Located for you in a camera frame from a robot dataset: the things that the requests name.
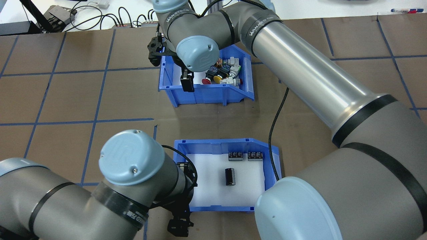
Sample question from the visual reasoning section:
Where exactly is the black flat panel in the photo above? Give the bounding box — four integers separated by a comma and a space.
0, 21, 42, 36

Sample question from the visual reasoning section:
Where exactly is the blue plastic button bin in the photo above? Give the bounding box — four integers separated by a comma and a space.
158, 44, 255, 107

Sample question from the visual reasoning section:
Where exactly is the white foam battery bin liner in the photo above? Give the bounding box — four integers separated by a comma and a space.
187, 153, 268, 208

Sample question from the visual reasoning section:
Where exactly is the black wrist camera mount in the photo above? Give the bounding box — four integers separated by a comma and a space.
147, 33, 167, 67
166, 216, 195, 238

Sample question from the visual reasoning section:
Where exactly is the red mushroom push button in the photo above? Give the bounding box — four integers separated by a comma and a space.
201, 67, 217, 85

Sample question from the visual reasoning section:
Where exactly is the blue plastic battery bin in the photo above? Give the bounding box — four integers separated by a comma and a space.
173, 138, 283, 213

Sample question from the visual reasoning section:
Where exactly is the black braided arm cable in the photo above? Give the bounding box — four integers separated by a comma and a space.
161, 144, 199, 204
269, 87, 290, 183

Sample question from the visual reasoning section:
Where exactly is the white red-lens pilot lamp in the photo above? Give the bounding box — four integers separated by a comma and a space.
221, 76, 243, 88

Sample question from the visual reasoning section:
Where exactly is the dark grey box device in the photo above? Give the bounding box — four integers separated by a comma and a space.
43, 5, 78, 33

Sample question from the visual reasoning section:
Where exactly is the yellow push button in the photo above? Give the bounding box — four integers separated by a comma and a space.
213, 65, 231, 84

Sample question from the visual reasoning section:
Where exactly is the white foam button bin liner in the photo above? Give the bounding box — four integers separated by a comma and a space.
171, 55, 248, 86

